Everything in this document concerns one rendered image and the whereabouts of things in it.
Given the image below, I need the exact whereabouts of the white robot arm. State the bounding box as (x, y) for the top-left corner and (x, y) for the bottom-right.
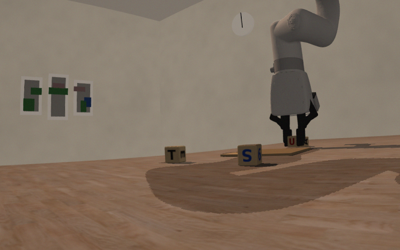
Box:
(270, 0), (340, 74)

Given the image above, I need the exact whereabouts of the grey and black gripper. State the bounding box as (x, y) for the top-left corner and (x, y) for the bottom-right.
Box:
(270, 69), (318, 147)

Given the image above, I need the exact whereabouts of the orange flat mat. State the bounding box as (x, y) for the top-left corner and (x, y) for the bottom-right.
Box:
(221, 148), (311, 157)

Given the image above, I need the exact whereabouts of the tan wooden letter block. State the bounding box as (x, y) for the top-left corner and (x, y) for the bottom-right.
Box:
(237, 144), (262, 166)
(300, 137), (309, 147)
(287, 136), (298, 147)
(165, 146), (186, 163)

